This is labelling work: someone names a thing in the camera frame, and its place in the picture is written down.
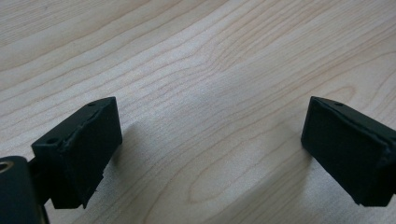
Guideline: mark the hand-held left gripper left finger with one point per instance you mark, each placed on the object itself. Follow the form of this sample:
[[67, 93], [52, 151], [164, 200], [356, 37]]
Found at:
[[77, 152]]

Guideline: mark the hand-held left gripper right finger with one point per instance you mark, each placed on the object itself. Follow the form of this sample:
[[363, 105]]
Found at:
[[348, 146]]

